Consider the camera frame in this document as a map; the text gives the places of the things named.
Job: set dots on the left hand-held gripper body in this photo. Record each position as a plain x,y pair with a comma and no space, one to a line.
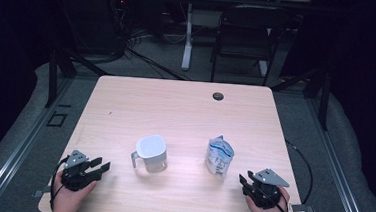
75,176

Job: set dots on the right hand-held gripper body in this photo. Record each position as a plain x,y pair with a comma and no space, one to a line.
265,193

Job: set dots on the white and blue pouch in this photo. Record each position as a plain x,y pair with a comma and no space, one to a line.
218,158

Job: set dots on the clear jug with white lid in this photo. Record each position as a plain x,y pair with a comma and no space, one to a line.
153,150

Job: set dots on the person's left hand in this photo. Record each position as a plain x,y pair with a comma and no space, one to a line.
69,201

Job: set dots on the black table grommet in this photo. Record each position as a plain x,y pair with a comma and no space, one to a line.
218,96

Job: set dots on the black metal stand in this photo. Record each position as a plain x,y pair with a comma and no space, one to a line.
52,76
324,102

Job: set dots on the black folding chair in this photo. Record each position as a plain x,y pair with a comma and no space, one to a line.
248,33

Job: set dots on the white desk leg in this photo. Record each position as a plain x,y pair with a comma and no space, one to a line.
187,46

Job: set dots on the grey metal bracket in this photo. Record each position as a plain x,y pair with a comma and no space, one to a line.
41,192
302,208

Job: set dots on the aluminium floor rail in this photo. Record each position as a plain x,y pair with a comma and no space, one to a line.
338,176
22,148

